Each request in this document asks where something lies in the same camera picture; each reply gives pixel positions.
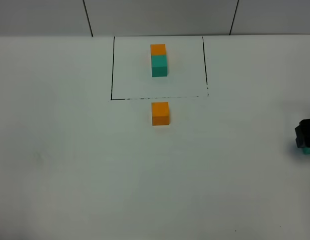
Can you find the green template block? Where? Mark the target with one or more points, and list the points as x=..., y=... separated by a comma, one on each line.
x=159, y=66

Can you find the orange template block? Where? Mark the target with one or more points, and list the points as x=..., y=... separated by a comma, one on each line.
x=158, y=49

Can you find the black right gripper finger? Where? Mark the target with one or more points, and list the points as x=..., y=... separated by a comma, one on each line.
x=302, y=132

